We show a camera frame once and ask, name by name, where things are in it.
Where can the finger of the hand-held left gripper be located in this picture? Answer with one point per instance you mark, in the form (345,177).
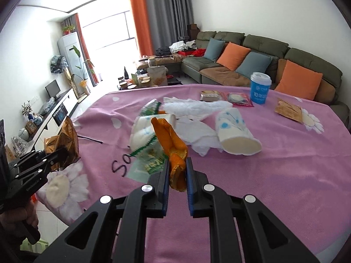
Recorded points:
(34,171)
(33,157)

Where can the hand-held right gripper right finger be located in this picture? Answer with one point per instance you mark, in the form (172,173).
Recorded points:
(189,186)

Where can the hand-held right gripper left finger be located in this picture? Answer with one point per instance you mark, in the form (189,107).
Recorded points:
(166,186)

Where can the gold foil snack wrapper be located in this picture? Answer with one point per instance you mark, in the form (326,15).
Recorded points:
(65,139)

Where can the orange snack wrapper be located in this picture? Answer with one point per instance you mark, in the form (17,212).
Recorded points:
(167,137)

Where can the white blue-dotted paper cup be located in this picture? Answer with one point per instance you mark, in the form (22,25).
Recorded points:
(233,126)
(142,134)

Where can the white foam net sleeve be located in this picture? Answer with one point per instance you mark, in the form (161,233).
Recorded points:
(192,106)

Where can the person's left hand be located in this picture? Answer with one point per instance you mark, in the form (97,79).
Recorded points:
(27,217)

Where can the white ceramic jar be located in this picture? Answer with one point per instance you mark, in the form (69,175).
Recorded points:
(23,134)

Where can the green snack wrapper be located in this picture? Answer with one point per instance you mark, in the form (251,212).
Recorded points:
(148,167)

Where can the blue white porcelain jar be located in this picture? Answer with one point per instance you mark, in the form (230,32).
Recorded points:
(38,119)

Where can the flower sprig in vase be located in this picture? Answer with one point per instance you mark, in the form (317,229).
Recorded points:
(27,109)

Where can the plastic-wrapped item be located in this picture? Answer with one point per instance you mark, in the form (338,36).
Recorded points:
(46,106)

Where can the crumpled white tissue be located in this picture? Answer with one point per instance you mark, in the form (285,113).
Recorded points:
(197,134)

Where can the thin dark stick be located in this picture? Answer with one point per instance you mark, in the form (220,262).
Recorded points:
(90,139)

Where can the white black TV cabinet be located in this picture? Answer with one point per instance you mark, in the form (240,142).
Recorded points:
(71,102)

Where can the black monitor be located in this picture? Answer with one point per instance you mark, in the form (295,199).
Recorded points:
(53,89)

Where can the pink floral blanket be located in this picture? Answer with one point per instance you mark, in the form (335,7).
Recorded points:
(274,169)

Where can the wrapped plant vase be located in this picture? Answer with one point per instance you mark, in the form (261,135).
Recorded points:
(84,87)

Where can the brown silver snack packet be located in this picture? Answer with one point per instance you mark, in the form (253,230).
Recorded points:
(209,96)

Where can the fan with blue patterned cover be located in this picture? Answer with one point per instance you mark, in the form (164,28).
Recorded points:
(58,64)

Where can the tall leafy plant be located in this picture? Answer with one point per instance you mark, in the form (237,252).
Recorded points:
(82,68)

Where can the red snack packet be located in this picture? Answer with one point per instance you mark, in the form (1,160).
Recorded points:
(248,102)

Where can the coffee table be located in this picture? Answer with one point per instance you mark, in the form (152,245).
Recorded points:
(172,80)

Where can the printed paper bag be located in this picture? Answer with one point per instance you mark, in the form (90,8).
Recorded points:
(157,76)

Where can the white standing air conditioner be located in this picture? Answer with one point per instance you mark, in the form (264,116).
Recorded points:
(68,49)

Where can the blue cup with white lid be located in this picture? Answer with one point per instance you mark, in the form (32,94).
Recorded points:
(259,93)

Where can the brown sofa seat pad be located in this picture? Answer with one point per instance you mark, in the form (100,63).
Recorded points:
(224,75)

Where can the brown paper wrapper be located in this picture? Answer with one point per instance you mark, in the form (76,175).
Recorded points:
(288,111)

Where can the small potted plant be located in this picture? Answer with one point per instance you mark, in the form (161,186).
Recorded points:
(68,28)

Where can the red clothes pile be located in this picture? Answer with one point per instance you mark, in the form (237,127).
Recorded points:
(196,52)

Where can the black clothes pile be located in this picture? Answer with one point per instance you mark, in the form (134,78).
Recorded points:
(163,51)

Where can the orange cushion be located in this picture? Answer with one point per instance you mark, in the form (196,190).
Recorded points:
(299,79)
(233,56)

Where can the blue cushion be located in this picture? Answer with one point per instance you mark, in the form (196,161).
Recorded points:
(214,49)
(253,64)

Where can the white clothes pile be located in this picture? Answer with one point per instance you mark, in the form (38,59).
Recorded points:
(182,46)

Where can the balcony window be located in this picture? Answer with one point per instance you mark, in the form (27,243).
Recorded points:
(109,38)

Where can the brown boxes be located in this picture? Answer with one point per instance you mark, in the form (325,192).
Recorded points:
(193,31)

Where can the green sectional sofa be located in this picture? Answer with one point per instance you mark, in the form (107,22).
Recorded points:
(263,42)

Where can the white wall socket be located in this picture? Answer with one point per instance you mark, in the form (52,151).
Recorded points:
(34,99)

